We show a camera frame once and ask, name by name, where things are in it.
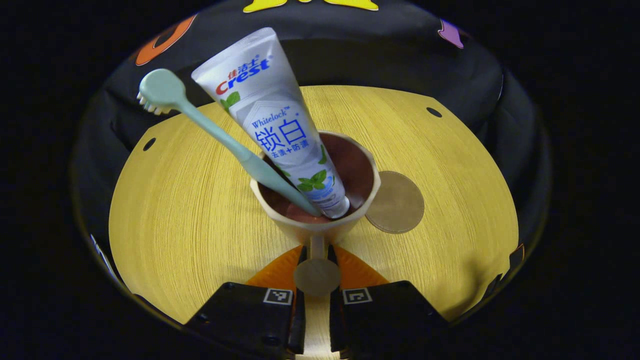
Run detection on wooden desktop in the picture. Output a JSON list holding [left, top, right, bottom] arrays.
[[108, 84, 520, 359]]

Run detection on black backdrop cloth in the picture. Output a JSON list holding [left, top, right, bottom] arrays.
[[72, 0, 551, 281]]

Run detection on beige cup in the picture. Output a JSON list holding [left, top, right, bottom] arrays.
[[249, 130, 382, 297]]

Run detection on round brown coaster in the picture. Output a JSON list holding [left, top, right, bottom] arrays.
[[364, 170, 426, 235]]

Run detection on white toothpaste tube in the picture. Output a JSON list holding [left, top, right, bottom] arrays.
[[191, 27, 351, 220]]

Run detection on pale green toothbrush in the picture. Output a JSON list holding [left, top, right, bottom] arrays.
[[137, 68, 324, 218]]

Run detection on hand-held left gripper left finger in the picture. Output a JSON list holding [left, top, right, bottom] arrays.
[[184, 244, 307, 360]]

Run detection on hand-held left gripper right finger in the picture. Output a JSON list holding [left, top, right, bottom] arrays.
[[327, 244, 452, 360]]

